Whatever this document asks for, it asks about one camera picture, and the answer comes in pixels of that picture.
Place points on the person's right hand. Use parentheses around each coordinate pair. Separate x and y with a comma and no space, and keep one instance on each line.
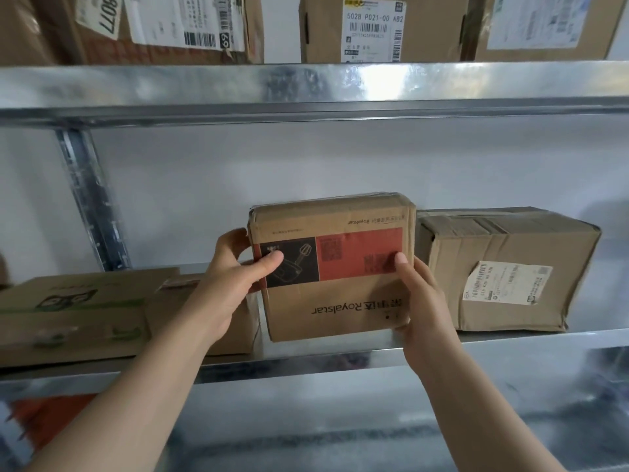
(430,329)

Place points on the person's left hand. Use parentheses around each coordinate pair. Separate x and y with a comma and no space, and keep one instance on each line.
(221,294)

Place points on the small box with white label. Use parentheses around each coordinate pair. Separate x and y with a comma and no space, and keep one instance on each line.
(241,334)

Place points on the large cardboard box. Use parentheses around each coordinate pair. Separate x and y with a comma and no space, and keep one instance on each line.
(491,235)

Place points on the Royalstar red-black box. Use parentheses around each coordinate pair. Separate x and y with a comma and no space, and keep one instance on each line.
(334,216)

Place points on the green cat logo box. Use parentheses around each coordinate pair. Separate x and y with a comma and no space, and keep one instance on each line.
(73,339)

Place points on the metal shelving rack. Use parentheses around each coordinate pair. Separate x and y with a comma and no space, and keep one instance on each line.
(295,83)

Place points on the red printed box 8077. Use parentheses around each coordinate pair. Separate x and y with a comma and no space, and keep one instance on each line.
(98,51)

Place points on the slim box with yellow-striped label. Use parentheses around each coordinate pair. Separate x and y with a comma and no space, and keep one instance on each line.
(432,29)

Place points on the slim box with blue-edged label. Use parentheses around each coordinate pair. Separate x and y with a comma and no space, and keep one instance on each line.
(594,44)

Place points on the person's left forearm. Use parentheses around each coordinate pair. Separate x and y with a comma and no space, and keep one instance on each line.
(128,403)

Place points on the person's right forearm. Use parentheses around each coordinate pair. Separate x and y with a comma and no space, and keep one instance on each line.
(486,417)

